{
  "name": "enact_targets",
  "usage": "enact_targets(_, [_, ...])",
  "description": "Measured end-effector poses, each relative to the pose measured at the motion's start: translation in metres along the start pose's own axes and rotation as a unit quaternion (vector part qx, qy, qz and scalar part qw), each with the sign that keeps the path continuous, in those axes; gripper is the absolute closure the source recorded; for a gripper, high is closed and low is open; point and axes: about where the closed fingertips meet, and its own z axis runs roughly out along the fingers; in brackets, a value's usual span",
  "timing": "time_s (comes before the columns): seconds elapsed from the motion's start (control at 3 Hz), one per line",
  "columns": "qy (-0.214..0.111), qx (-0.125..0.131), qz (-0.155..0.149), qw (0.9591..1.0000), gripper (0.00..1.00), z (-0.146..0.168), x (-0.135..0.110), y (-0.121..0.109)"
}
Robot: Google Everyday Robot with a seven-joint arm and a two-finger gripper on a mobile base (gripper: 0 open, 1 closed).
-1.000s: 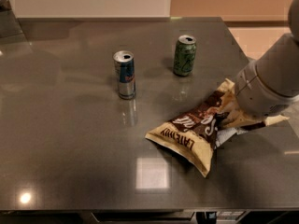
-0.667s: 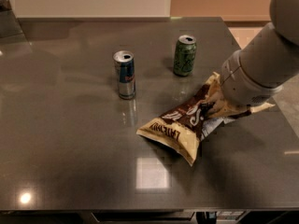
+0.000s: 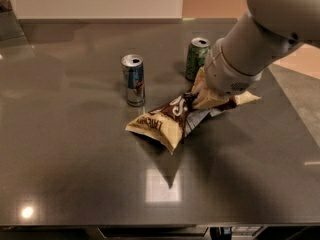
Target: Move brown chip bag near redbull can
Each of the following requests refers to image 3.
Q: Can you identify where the brown sea salt chip bag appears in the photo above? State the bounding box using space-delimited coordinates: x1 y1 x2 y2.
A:
125 91 260 154

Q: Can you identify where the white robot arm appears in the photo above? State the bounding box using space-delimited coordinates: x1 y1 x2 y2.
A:
192 0 320 109

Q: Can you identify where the blue silver redbull can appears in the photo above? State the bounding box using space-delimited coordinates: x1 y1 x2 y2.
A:
121 54 145 106

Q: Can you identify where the green soda can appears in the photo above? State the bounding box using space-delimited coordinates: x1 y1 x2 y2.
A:
185 37 210 81

